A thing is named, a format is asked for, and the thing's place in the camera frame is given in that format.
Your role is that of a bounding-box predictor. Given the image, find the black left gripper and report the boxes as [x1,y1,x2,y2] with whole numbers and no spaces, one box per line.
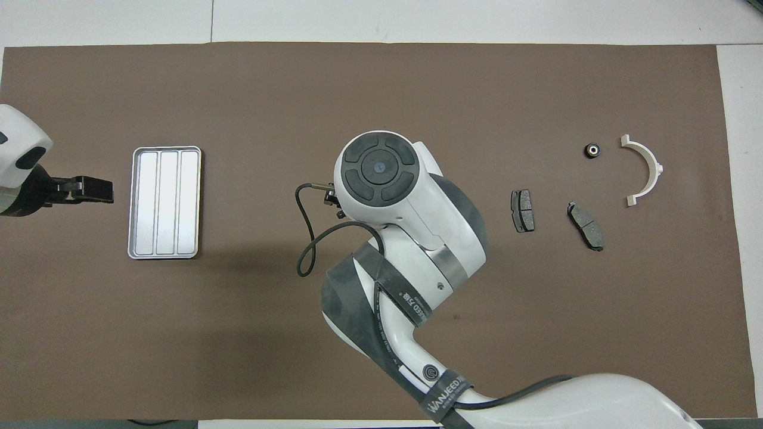
[0,166,114,216]

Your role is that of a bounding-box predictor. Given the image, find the silver metal tray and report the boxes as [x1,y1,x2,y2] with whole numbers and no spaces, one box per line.
[128,146,202,260]

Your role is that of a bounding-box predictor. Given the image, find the brown table mat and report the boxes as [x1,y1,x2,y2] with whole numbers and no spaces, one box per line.
[0,42,758,421]

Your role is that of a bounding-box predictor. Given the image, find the rectangular dark brake pad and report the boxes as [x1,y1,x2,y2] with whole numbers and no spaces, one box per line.
[511,189,535,233]

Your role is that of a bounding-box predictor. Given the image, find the curved dark brake pad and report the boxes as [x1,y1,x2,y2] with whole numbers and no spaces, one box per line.
[567,201,604,251]

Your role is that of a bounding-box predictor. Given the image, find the white half ring bracket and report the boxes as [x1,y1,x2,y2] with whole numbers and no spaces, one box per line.
[620,134,664,208]

